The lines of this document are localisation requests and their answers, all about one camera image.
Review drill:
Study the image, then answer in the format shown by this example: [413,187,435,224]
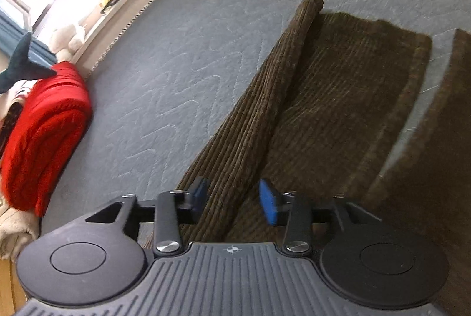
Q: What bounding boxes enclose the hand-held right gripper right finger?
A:
[258,179,383,258]

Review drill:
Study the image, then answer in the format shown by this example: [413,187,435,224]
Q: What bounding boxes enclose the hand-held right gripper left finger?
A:
[86,177,210,258]

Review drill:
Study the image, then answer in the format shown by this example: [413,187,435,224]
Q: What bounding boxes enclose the brown corduroy pants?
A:
[142,0,471,316]

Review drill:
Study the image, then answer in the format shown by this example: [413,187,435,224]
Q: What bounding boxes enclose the red folded quilt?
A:
[0,61,92,217]

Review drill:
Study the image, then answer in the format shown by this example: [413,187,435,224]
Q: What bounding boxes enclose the cream folded blanket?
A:
[0,206,39,260]

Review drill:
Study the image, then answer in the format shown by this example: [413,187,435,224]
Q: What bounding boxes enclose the star patterned folded blanket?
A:
[0,81,34,155]

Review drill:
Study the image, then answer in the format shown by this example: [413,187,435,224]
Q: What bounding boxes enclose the white plush toy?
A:
[49,24,87,63]

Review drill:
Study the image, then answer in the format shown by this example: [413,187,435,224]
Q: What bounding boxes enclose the dark teal shark plush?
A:
[0,32,57,94]

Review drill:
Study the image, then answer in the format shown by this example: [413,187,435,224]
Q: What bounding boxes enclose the blue curtain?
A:
[0,12,57,64]

